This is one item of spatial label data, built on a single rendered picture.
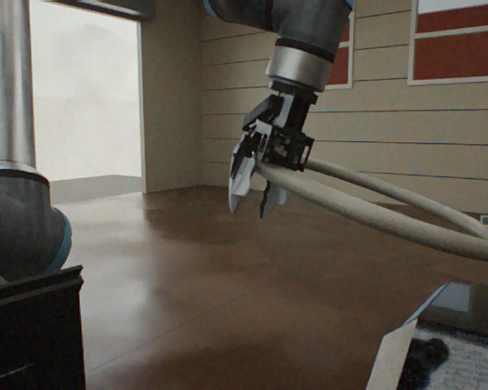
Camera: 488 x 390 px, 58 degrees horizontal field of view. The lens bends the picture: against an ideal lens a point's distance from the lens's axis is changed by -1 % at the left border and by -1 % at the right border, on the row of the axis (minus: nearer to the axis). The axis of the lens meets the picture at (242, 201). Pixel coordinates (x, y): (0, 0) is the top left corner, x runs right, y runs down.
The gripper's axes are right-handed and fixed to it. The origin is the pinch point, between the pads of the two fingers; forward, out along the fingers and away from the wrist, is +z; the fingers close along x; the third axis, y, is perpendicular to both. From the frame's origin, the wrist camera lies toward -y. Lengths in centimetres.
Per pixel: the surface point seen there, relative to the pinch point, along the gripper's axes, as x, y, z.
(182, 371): 48, -122, 124
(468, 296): 70, -10, 13
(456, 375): 51, 9, 23
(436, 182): 492, -459, 13
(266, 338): 101, -143, 112
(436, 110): 462, -484, -88
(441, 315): 56, -4, 16
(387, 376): 45, -1, 31
